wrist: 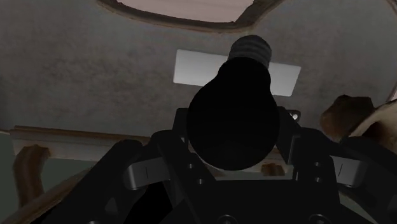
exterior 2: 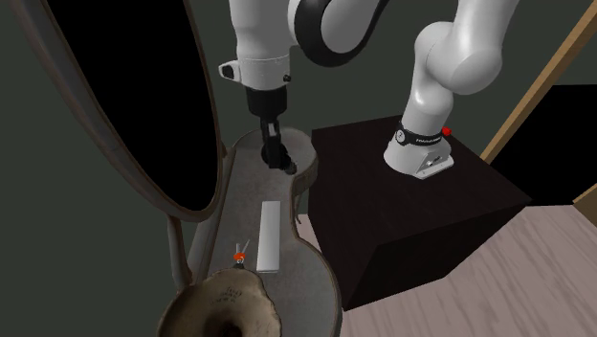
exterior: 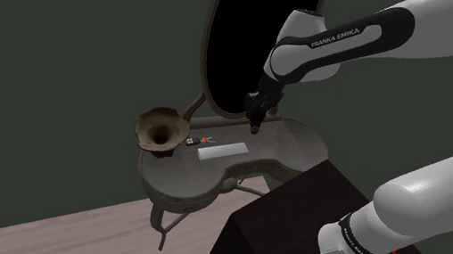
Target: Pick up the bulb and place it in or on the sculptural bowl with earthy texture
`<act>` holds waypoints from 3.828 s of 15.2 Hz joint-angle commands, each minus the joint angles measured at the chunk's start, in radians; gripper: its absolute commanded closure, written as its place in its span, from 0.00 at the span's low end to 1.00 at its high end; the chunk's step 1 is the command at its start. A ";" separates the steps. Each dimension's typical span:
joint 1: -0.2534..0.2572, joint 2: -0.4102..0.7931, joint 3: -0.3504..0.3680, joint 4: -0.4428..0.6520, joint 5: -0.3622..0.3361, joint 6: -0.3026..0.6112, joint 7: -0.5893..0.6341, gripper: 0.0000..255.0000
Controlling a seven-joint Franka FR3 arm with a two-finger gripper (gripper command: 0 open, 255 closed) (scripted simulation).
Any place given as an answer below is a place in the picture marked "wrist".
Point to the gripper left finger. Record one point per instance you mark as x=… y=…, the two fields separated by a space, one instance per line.
x=105 y=186

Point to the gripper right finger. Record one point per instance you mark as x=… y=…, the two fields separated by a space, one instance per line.
x=313 y=149

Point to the black light bulb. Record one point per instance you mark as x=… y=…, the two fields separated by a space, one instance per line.
x=232 y=121

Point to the brown and beige lumpy object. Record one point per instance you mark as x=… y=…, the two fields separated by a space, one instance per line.
x=347 y=118

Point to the grey top wooden table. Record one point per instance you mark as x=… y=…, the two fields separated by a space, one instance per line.
x=77 y=77

